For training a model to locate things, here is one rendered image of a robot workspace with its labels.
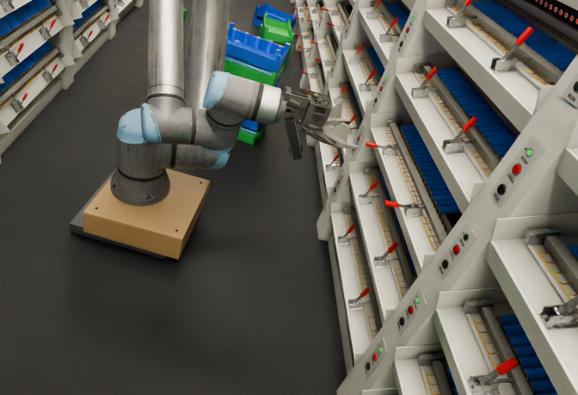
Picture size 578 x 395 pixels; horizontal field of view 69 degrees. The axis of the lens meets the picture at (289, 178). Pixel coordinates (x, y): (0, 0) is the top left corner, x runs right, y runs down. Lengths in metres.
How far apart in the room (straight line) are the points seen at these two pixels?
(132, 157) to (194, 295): 0.47
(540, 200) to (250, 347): 0.90
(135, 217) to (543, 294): 1.10
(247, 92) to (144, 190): 0.59
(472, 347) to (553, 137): 0.39
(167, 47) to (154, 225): 0.56
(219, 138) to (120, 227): 0.50
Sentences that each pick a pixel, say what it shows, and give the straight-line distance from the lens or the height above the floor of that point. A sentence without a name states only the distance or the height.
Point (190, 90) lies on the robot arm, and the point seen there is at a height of 0.52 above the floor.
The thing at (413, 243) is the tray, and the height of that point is 0.54.
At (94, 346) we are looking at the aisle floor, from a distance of 1.31.
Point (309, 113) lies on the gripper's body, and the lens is 0.98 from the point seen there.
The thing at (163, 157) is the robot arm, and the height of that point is 0.34.
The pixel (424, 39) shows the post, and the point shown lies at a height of 0.85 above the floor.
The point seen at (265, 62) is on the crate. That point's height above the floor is 0.43.
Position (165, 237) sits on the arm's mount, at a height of 0.14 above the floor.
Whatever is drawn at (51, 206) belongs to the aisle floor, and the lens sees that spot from 1.66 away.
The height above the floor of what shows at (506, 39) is 0.98.
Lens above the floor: 1.13
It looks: 35 degrees down
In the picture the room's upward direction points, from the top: 20 degrees clockwise
